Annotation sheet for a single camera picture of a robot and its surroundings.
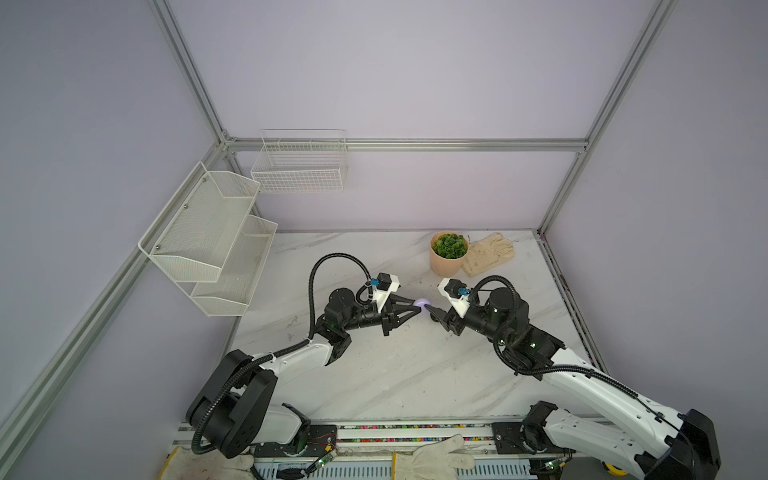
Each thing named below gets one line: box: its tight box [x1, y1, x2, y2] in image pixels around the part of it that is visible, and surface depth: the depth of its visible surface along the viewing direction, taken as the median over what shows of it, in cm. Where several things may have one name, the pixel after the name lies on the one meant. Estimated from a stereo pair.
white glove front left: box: [158, 446, 256, 480], surface depth 71 cm
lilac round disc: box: [412, 298, 431, 316], surface depth 73 cm
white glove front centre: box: [396, 434, 475, 480], surface depth 72 cm
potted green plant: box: [429, 230, 470, 278], surface depth 104 cm
